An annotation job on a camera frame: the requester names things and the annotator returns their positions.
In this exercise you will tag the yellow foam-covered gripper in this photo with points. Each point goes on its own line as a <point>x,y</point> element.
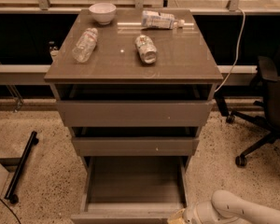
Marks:
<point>192,216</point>

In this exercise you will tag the grey bottom drawer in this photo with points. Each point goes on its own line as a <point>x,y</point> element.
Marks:
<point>133,190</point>

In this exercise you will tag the grey drawer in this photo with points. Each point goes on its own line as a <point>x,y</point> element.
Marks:
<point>133,190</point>
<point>151,105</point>
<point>135,141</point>

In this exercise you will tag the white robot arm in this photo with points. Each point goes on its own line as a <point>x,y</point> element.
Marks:
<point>225,208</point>

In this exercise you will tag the grey middle drawer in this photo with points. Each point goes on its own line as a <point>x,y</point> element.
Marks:
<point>135,141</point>

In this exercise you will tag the grey drawer cabinet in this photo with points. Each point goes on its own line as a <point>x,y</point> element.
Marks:
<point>183,57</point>

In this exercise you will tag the grey top drawer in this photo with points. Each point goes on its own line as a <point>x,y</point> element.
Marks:
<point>151,105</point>

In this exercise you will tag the black metal stand bar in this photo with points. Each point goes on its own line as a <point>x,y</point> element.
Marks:
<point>10,194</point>

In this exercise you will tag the crushed soda can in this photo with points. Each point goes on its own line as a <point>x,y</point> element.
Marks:
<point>146,49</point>

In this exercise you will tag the black office chair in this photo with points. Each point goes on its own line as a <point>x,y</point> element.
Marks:
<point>268,75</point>

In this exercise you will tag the clear plastic water bottle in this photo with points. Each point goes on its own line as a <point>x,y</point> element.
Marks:
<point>85,45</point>

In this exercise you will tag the white labelled plastic bottle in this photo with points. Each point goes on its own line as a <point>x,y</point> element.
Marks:
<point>160,20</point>

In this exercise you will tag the small bottle behind cabinet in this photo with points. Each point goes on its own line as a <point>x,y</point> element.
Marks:
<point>53,49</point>

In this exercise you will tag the white ceramic bowl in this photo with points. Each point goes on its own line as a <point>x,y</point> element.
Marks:
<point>103,13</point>

